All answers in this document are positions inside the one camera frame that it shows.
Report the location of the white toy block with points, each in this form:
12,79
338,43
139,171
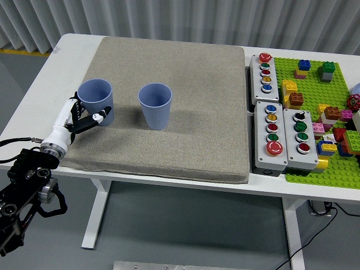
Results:
327,120

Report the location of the white pleated curtain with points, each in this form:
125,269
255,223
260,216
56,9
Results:
253,17

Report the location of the grey selector switch control box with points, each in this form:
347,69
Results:
291,157

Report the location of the grey five-button control box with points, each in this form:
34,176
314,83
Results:
260,157
257,84

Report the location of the lavender bowl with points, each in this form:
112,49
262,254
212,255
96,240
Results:
356,89

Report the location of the red valve wheel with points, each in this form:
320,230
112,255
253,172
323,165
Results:
353,101

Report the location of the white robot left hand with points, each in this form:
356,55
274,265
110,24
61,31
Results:
60,133

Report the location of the grey toy block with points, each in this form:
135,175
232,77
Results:
326,76

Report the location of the large yellow toy block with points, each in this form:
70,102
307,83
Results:
288,85

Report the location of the brown toy block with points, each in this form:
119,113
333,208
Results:
333,111
296,99

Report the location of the pink toy block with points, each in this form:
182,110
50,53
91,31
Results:
318,128
346,114
298,76

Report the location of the green studded baseplate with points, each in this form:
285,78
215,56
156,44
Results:
309,84

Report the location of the blue ribbed plastic cup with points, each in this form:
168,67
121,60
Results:
156,112
95,92

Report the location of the white box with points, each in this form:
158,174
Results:
356,119

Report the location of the red toy block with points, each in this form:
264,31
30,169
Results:
339,134

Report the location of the yellow round toy block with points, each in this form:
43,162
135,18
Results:
323,163

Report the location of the blue toy block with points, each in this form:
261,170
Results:
320,147
343,151
304,64

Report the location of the grey-brown fabric mat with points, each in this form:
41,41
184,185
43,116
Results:
182,98

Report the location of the white table leg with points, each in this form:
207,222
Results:
97,213
294,233

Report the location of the large green toy block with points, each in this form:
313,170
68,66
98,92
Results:
353,139

